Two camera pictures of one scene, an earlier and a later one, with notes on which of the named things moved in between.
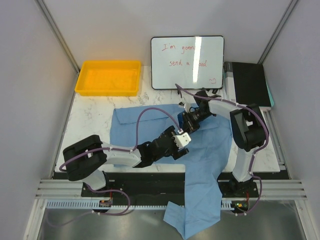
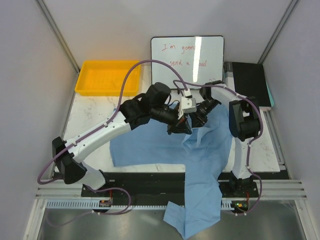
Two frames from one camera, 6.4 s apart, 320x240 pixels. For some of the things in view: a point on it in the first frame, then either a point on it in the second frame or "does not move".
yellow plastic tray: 109,77 does not move
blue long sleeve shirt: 205,162 does not move
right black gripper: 188,126 does not move
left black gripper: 175,154 -> 181,125
